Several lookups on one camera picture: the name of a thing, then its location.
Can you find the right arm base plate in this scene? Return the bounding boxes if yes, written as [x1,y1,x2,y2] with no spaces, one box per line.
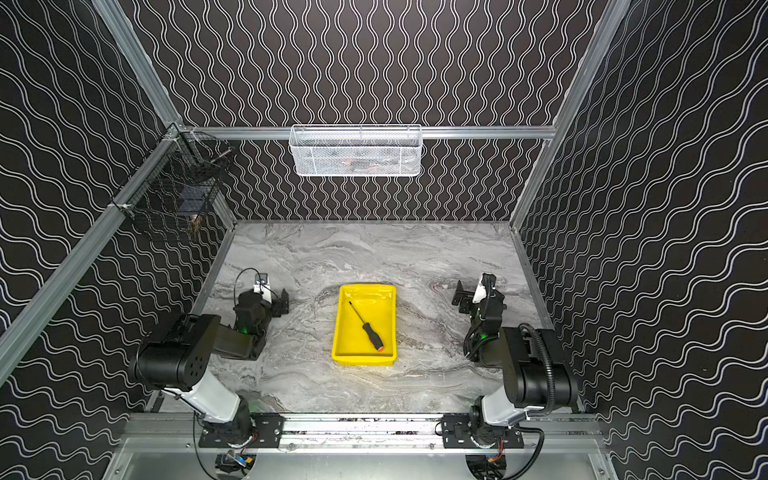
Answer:
[435,413,524,449]

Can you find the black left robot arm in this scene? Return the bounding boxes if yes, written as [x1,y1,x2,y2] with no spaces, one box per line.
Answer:
[129,287,290,449]

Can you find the aluminium front rail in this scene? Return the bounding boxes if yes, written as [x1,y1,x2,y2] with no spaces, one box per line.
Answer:
[120,413,604,455]

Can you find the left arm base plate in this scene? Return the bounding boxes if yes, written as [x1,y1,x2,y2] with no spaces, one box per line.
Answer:
[197,413,285,449]

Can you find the clear mesh wall basket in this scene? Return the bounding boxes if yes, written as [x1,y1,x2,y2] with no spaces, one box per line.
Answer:
[289,124,424,177]

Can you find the black wire wall basket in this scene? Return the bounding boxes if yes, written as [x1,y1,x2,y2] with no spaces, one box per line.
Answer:
[117,132,233,243]

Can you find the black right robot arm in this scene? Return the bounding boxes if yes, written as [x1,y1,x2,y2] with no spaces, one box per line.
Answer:
[441,274,578,449]

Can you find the black orange-tipped screwdriver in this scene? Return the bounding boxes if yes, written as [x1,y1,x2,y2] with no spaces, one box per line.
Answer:
[348,301,384,352]

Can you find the yellow plastic bin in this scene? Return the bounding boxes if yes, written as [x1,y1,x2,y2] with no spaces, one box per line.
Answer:
[331,283,397,366]

